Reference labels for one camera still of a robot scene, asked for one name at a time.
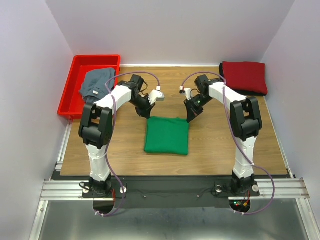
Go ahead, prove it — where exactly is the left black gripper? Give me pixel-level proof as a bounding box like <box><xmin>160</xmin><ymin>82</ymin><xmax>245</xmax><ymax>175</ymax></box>
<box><xmin>128</xmin><ymin>94</ymin><xmax>156</xmax><ymax>119</ymax></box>

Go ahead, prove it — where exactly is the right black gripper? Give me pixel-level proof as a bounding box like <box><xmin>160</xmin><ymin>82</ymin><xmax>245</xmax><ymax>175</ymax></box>
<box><xmin>183</xmin><ymin>94</ymin><xmax>213</xmax><ymax>123</ymax></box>

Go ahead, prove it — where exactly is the green t shirt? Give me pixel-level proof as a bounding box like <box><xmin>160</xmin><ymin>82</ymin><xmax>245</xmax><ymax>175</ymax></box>
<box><xmin>144</xmin><ymin>116</ymin><xmax>190</xmax><ymax>156</ymax></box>

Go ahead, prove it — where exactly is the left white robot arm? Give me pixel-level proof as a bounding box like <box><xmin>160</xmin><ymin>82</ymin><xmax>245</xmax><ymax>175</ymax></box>
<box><xmin>78</xmin><ymin>72</ymin><xmax>164</xmax><ymax>198</ymax></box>

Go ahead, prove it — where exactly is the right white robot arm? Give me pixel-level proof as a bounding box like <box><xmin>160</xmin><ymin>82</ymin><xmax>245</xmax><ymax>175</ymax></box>
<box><xmin>179</xmin><ymin>72</ymin><xmax>263</xmax><ymax>195</ymax></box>

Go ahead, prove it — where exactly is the grey t shirt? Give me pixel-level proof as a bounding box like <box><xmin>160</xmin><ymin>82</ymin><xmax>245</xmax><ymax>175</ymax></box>
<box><xmin>79</xmin><ymin>67</ymin><xmax>116</xmax><ymax>103</ymax></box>

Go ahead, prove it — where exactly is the folded black t shirt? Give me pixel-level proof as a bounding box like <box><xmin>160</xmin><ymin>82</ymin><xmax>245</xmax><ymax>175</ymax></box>
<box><xmin>218</xmin><ymin>62</ymin><xmax>267</xmax><ymax>97</ymax></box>

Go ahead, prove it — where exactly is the red plastic bin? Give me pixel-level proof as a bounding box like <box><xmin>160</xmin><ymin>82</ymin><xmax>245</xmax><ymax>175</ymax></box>
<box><xmin>57</xmin><ymin>54</ymin><xmax>121</xmax><ymax>120</ymax></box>

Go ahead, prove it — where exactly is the folded red t shirt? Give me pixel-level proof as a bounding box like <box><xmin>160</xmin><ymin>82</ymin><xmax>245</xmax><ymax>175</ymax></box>
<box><xmin>219</xmin><ymin>61</ymin><xmax>268</xmax><ymax>96</ymax></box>

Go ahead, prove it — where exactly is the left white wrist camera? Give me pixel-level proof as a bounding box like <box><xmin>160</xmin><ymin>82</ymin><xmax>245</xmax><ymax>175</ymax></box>
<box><xmin>148</xmin><ymin>85</ymin><xmax>165</xmax><ymax>105</ymax></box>

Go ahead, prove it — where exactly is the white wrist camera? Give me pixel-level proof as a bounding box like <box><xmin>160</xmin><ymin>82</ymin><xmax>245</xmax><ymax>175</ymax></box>
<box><xmin>179</xmin><ymin>85</ymin><xmax>193</xmax><ymax>100</ymax></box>
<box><xmin>148</xmin><ymin>85</ymin><xmax>165</xmax><ymax>105</ymax></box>

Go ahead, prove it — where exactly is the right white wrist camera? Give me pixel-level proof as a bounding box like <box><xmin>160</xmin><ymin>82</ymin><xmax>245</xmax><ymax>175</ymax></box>
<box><xmin>179</xmin><ymin>85</ymin><xmax>193</xmax><ymax>100</ymax></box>

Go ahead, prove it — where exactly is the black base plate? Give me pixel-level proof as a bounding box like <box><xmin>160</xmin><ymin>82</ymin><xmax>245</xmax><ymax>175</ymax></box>
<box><xmin>79</xmin><ymin>176</ymin><xmax>260</xmax><ymax>213</ymax></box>

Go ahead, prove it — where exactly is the aluminium rail frame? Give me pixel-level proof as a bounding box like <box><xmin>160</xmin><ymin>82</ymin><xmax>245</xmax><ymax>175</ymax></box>
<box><xmin>30</xmin><ymin>117</ymin><xmax>315</xmax><ymax>240</ymax></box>

